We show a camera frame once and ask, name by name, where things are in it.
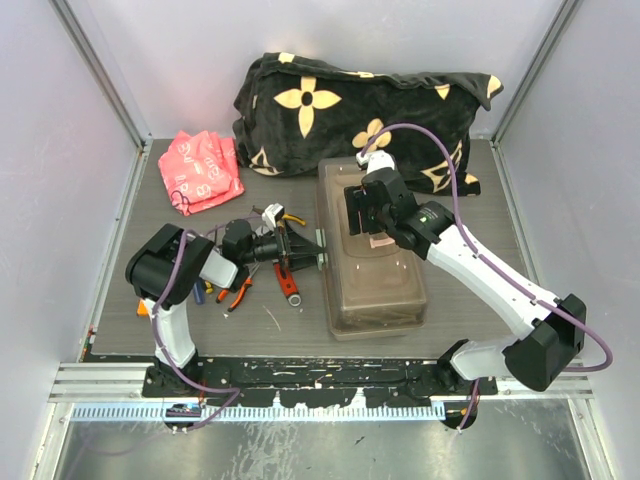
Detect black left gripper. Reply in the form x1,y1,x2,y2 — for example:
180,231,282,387
242,219,323,272

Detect red handled adjustable wrench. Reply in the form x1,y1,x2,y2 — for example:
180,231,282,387
273,261,302,307

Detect orange handled needle-nose pliers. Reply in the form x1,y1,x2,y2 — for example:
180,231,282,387
216,262,260,312

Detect beige plastic tool box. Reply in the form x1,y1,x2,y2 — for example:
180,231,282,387
316,158,429,341

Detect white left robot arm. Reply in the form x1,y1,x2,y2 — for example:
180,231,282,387
125,219,324,396

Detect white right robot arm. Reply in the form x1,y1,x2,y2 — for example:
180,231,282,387
344,167,586,394

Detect black floral plush blanket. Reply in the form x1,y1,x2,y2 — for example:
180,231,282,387
233,52,503,196

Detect pink printed plastic bag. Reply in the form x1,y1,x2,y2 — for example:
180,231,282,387
157,130,245,216

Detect orange tape measure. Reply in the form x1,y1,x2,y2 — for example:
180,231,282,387
136,299,149,317

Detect yellow handled pliers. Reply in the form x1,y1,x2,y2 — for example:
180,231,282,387
282,214,307,227

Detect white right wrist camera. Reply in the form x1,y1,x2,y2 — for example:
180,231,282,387
355,150,396,174

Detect blue handled screwdriver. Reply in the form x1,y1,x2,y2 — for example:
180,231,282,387
193,279,206,305

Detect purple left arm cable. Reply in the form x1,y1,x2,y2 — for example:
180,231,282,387
149,227,242,432

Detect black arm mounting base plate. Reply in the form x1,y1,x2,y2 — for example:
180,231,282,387
142,355,500,409

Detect aluminium frame rail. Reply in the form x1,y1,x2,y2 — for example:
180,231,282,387
48,362,594,422

